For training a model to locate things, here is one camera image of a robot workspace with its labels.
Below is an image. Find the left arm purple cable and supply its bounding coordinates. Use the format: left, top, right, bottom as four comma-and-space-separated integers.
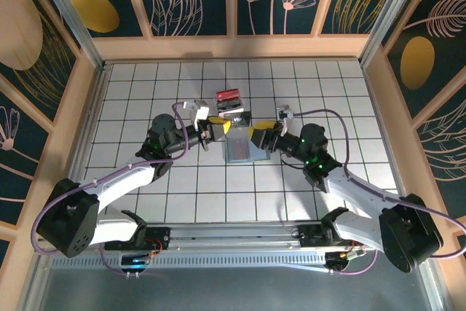
31, 102, 192, 276

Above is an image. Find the aluminium mounting rail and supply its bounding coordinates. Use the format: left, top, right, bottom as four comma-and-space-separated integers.
36, 220, 434, 253

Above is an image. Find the plain black card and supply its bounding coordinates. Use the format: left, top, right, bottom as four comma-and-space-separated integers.
216, 98, 244, 111

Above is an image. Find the aluminium frame post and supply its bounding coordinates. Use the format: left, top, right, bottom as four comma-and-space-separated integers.
358, 0, 427, 68
31, 0, 106, 71

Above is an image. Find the slotted grey cable duct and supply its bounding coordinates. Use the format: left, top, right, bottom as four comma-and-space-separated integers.
50, 255, 328, 269

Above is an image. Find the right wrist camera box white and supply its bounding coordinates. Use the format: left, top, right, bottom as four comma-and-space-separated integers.
275, 105, 295, 133

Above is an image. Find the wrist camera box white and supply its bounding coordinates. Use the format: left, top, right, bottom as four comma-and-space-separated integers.
275, 105, 295, 133
183, 98, 212, 132

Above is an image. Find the aluminium side rail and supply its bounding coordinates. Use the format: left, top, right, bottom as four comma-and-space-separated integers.
54, 63, 112, 225
360, 61, 414, 221

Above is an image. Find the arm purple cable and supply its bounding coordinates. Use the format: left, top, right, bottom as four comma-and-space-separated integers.
31, 102, 192, 276
290, 109, 466, 276

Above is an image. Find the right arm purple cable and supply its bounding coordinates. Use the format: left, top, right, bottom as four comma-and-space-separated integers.
290, 109, 466, 276

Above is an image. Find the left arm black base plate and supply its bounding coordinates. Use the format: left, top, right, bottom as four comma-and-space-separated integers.
104, 226, 171, 252

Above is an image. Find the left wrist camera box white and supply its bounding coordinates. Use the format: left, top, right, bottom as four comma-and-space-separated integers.
183, 98, 212, 132

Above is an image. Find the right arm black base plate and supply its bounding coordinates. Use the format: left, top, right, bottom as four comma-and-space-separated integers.
297, 223, 365, 250

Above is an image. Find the red card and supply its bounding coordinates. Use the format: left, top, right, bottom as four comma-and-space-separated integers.
216, 88, 242, 102

